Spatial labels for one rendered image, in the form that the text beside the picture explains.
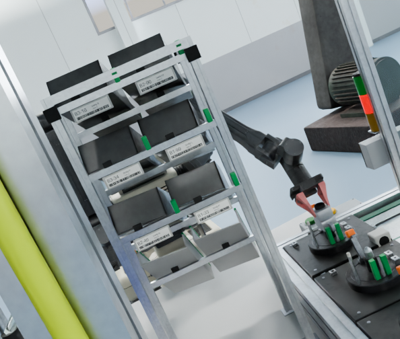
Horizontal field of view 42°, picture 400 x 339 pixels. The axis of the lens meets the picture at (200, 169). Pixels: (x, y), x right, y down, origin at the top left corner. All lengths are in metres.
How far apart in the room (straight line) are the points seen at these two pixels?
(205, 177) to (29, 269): 1.01
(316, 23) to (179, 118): 4.75
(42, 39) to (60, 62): 0.52
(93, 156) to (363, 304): 0.70
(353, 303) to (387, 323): 0.12
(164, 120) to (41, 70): 9.17
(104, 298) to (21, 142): 0.08
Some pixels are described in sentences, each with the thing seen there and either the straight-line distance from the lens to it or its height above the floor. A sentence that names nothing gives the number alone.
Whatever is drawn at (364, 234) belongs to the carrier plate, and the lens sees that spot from 1.55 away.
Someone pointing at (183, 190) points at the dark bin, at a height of 1.34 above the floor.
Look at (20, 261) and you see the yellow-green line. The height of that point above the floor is 1.59.
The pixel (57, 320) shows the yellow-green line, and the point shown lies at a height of 1.56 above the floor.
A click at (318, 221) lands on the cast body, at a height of 1.05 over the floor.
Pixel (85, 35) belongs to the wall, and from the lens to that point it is 10.41.
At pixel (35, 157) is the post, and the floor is 1.63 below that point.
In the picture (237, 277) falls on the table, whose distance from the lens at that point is 1.83.
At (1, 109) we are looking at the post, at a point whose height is 1.66.
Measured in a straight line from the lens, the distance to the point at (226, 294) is 1.75.
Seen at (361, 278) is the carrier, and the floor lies 0.99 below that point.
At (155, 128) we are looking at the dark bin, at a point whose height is 1.50.
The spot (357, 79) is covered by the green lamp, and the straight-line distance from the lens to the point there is 1.36.
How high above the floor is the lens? 1.65
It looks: 13 degrees down
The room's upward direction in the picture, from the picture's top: 24 degrees counter-clockwise
